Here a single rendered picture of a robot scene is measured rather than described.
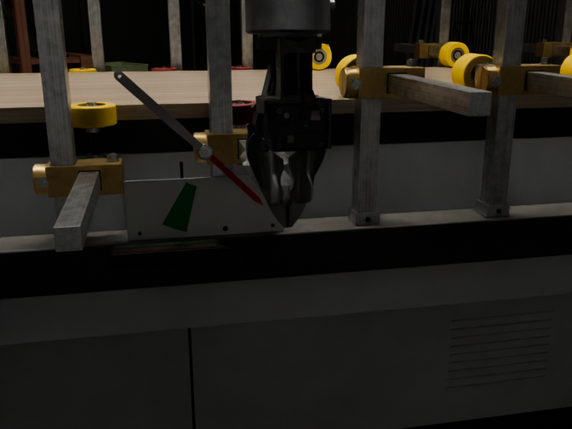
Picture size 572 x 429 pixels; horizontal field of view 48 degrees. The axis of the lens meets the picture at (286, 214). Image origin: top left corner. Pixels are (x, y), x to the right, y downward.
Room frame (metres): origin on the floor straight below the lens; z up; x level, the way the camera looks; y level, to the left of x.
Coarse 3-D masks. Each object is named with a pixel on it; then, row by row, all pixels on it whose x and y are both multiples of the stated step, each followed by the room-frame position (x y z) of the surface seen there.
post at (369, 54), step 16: (368, 0) 1.07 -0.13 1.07; (384, 0) 1.07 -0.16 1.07; (368, 16) 1.07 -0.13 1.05; (384, 16) 1.07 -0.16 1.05; (368, 32) 1.07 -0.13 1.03; (368, 48) 1.07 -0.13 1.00; (368, 64) 1.07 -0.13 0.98; (368, 112) 1.07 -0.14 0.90; (368, 128) 1.07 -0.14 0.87; (368, 144) 1.07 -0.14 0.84; (368, 160) 1.07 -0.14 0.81; (352, 176) 1.10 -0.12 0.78; (368, 176) 1.07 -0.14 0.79; (352, 192) 1.09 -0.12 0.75; (368, 192) 1.07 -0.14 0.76; (352, 208) 1.09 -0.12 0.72; (368, 208) 1.07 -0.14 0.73
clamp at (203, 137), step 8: (200, 136) 1.01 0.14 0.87; (208, 136) 1.01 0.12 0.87; (216, 136) 1.01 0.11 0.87; (224, 136) 1.01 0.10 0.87; (232, 136) 1.01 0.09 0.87; (240, 136) 1.02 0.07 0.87; (216, 144) 1.01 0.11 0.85; (224, 144) 1.01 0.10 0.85; (232, 144) 1.01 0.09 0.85; (216, 152) 1.01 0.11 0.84; (224, 152) 1.01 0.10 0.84; (232, 152) 1.01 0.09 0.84; (200, 160) 1.01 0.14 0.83; (208, 160) 1.01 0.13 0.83; (224, 160) 1.01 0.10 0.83; (232, 160) 1.01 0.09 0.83; (240, 160) 1.02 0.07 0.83
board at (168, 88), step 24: (72, 72) 1.88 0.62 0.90; (96, 72) 1.88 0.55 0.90; (144, 72) 1.88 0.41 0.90; (168, 72) 1.88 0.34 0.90; (192, 72) 1.88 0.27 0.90; (240, 72) 1.88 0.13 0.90; (264, 72) 1.88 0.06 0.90; (312, 72) 1.88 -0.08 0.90; (432, 72) 1.88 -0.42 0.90; (0, 96) 1.27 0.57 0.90; (24, 96) 1.27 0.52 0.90; (72, 96) 1.27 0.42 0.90; (96, 96) 1.27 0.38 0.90; (120, 96) 1.27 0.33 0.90; (168, 96) 1.27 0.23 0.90; (192, 96) 1.27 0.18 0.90; (240, 96) 1.27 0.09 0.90; (336, 96) 1.27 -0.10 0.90; (528, 96) 1.30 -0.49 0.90; (552, 96) 1.32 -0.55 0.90; (0, 120) 1.10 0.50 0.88; (24, 120) 1.11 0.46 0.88
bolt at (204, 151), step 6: (204, 150) 0.98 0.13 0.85; (210, 150) 1.00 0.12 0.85; (204, 156) 0.98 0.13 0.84; (216, 162) 1.00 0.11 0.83; (222, 168) 1.01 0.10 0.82; (228, 174) 1.01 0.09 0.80; (234, 174) 1.01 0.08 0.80; (234, 180) 1.01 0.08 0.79; (240, 180) 1.01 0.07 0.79; (240, 186) 1.01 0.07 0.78; (246, 186) 1.01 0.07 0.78; (246, 192) 1.01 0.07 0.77; (252, 192) 1.01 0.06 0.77; (252, 198) 1.01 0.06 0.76; (258, 198) 1.02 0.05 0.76
